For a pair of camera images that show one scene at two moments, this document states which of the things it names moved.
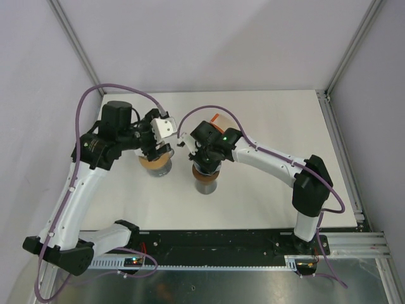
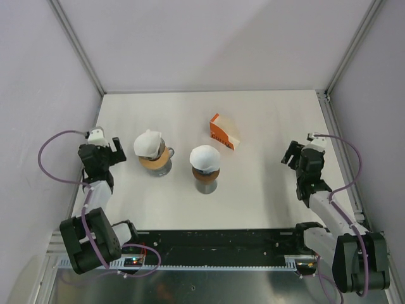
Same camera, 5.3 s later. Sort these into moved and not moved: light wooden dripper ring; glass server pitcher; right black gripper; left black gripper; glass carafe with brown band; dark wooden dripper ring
Moved: right black gripper; left black gripper
Not moved: light wooden dripper ring; dark wooden dripper ring; glass carafe with brown band; glass server pitcher
